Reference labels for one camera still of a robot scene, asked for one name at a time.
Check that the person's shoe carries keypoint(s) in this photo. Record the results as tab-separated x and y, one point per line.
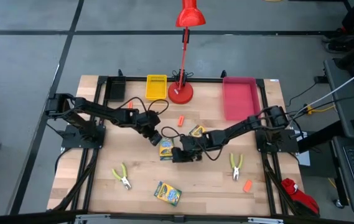
335	35
338	47

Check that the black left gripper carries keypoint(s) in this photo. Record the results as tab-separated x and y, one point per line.
147	121

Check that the pink plastic tray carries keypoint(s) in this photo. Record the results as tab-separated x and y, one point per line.
242	105

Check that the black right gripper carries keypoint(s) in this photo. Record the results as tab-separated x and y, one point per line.
193	146

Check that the white paper sheet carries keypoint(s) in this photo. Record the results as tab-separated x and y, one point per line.
304	160

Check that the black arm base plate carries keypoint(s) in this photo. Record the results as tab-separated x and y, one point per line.
71	141
288	146

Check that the Crayola crayon box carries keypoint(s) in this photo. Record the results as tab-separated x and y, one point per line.
166	149
197	130
168	193

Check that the red glove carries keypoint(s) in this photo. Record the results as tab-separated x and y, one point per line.
304	199

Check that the black horizontal camera bar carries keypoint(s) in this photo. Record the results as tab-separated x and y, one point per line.
176	219

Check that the yellow plastic basket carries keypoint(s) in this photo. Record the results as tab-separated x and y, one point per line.
155	93

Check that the black equipment cart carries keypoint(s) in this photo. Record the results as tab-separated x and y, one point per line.
347	124

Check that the red desk lamp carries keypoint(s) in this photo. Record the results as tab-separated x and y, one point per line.
180	93

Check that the black plastic basket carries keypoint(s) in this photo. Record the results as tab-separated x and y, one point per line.
115	90

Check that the black table frame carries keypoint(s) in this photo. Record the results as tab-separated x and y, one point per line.
204	80

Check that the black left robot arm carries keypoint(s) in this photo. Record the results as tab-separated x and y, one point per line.
102	110

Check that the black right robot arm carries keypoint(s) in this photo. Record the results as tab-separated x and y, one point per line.
242	126

